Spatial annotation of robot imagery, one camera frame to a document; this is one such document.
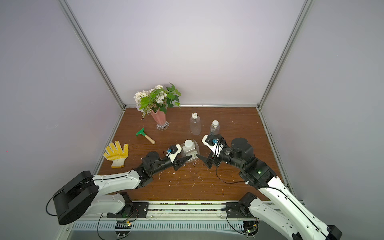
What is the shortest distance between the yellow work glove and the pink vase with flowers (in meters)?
0.27

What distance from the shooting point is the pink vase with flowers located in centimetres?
85

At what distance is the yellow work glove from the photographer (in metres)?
0.91
